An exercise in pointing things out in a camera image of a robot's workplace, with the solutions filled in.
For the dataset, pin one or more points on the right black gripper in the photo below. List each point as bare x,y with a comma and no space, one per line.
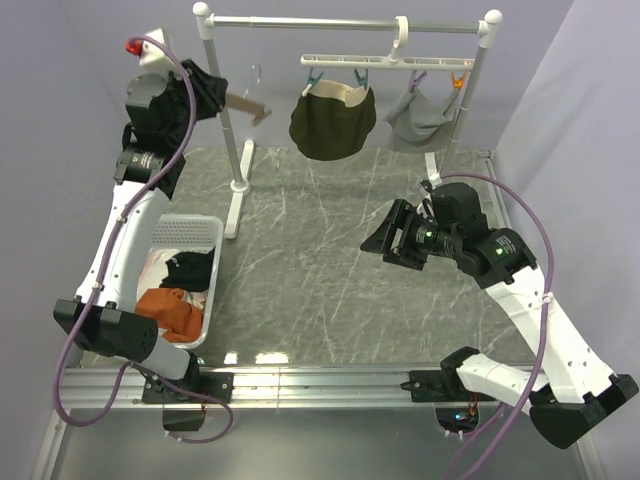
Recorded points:
405,215

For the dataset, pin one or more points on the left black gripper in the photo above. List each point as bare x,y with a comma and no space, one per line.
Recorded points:
211,90

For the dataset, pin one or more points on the wooden clip hanger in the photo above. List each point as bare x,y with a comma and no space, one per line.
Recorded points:
243,102

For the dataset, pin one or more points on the grey underwear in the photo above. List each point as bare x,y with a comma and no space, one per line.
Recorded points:
416,123

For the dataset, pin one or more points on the olive green underwear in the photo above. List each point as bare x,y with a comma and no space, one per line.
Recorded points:
331,120

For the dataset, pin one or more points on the black underwear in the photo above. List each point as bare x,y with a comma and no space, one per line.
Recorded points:
189,271

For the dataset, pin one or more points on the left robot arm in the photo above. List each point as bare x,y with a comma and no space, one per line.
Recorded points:
101,317

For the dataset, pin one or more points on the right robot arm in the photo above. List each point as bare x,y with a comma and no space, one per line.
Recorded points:
575,390

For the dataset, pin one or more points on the white plastic clip hanger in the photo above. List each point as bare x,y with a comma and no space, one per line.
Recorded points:
393,60

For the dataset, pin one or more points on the white clothes drying rack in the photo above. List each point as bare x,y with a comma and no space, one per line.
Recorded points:
485,29

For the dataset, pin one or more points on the teal clothes peg left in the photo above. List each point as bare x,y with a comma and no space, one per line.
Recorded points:
311,81

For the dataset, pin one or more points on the teal clothes peg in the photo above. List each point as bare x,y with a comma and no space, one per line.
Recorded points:
311,81
362,79

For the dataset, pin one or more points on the teal clothes peg right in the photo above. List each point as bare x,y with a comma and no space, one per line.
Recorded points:
362,79

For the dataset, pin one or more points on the purple clothes peg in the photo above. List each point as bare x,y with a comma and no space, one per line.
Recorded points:
416,78

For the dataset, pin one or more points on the orange clothes peg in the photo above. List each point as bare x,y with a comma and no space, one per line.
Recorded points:
458,82

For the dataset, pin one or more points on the white pink garment in basket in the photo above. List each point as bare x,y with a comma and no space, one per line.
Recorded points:
155,270

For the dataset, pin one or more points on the white plastic laundry basket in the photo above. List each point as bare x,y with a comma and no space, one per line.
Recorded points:
193,233

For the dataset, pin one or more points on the orange garment in basket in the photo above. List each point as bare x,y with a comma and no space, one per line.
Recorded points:
180,320

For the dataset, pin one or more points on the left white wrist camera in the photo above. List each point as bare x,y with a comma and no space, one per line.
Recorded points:
151,58

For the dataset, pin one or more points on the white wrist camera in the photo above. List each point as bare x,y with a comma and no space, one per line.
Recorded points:
429,184
151,58

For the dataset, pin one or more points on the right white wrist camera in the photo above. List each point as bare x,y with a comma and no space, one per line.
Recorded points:
429,184

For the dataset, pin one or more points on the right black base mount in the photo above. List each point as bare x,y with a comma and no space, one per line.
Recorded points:
456,408

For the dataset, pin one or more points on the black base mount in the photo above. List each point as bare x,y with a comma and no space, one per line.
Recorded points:
195,395
456,408

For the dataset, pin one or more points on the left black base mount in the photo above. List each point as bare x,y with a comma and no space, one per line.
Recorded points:
195,395

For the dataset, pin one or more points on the aluminium mounting rail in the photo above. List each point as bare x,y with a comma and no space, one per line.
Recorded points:
345,386

